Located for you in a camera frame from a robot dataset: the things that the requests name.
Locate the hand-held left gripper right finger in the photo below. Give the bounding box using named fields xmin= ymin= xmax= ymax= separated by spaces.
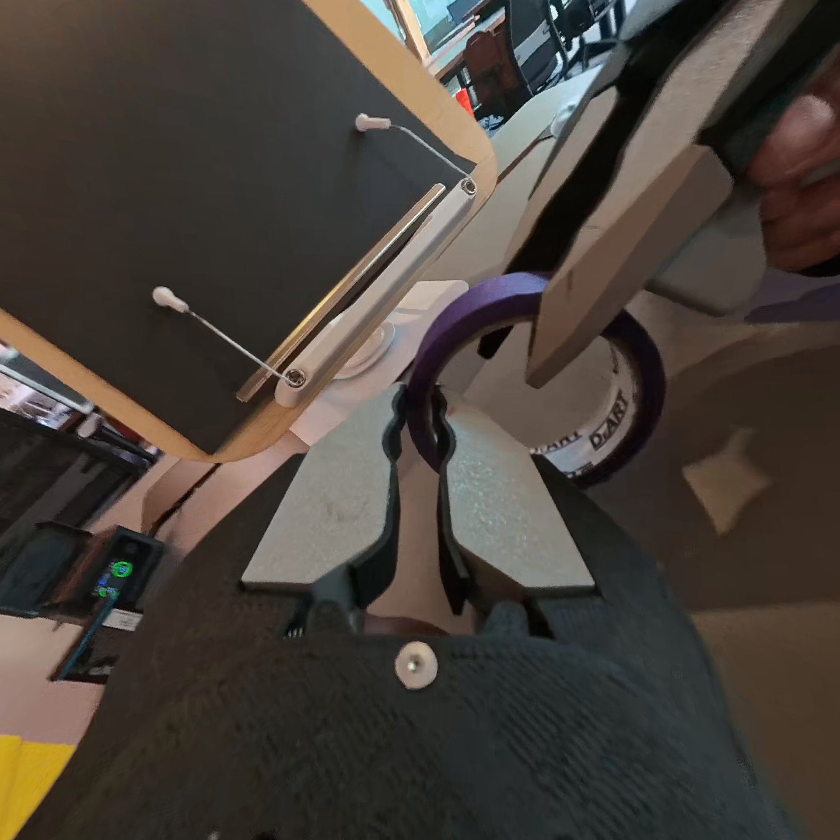
xmin=430 ymin=387 xmax=598 ymax=616

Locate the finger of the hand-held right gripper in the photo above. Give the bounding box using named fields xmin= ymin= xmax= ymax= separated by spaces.
xmin=502 ymin=38 xmax=665 ymax=277
xmin=525 ymin=143 xmax=735 ymax=391

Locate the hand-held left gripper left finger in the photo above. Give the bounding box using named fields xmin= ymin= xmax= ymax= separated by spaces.
xmin=241 ymin=384 xmax=409 ymax=609

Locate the purple tape roll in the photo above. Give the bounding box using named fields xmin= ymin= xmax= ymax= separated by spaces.
xmin=407 ymin=271 xmax=667 ymax=490

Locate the person's right hand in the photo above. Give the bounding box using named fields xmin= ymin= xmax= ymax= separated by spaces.
xmin=748 ymin=82 xmax=840 ymax=273

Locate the black office chair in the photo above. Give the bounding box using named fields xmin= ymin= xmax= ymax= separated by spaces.
xmin=505 ymin=0 xmax=572 ymax=93

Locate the dark power bank with display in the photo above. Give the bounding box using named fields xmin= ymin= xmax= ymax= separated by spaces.
xmin=0 ymin=521 xmax=165 ymax=621

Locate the small black box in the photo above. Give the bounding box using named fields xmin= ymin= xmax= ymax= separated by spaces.
xmin=52 ymin=591 xmax=143 ymax=685

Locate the book stand with black board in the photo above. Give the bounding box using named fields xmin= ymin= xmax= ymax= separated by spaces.
xmin=0 ymin=0 xmax=500 ymax=463

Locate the yellow plastic bin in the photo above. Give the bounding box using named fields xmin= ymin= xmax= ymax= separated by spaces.
xmin=0 ymin=735 xmax=77 ymax=840

